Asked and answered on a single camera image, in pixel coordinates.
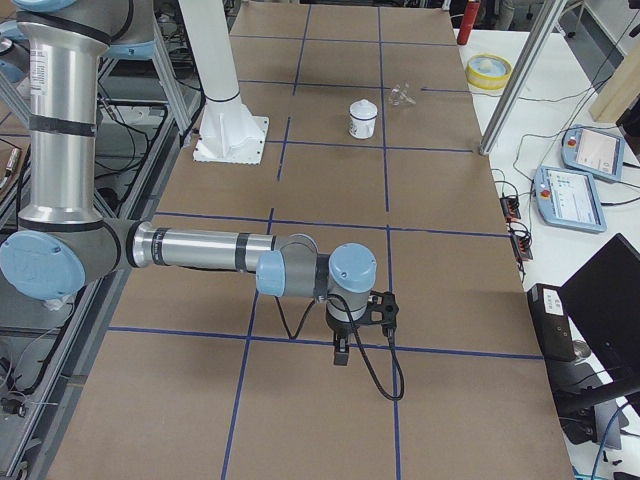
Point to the yellow tape roll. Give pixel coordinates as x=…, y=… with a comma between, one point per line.
x=488, y=71

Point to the aluminium frame rack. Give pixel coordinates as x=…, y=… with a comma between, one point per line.
x=38, y=396

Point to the black monitor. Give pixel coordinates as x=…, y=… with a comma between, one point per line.
x=602, y=300

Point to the teach pendant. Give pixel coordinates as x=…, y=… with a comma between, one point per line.
x=568, y=199
x=593, y=151

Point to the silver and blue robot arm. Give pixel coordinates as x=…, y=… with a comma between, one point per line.
x=63, y=243

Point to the wooden block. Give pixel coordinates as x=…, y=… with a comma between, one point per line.
x=620, y=91

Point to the white cup lid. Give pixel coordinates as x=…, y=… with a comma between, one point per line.
x=363, y=110

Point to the lower orange connector box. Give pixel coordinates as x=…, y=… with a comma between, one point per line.
x=521, y=244

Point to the aluminium frame post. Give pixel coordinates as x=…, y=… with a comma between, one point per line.
x=549, y=15

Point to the upper teach pendant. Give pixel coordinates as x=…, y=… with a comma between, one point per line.
x=593, y=151

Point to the black computer box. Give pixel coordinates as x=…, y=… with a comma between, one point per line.
x=551, y=323

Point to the lower teach pendant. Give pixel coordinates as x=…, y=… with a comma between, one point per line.
x=568, y=199

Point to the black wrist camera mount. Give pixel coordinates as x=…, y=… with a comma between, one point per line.
x=381, y=310

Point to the white enamel cup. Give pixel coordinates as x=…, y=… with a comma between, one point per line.
x=362, y=129

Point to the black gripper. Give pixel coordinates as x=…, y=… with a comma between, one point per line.
x=341, y=332

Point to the upper orange connector box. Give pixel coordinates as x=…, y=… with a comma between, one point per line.
x=510, y=207

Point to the clear glass funnel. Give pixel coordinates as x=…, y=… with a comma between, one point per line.
x=399, y=95

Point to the orange connector box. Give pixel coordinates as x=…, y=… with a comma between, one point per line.
x=521, y=244
x=510, y=207

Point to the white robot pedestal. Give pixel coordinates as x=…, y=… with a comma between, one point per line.
x=228, y=131

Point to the red bottle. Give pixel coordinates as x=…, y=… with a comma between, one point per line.
x=468, y=21

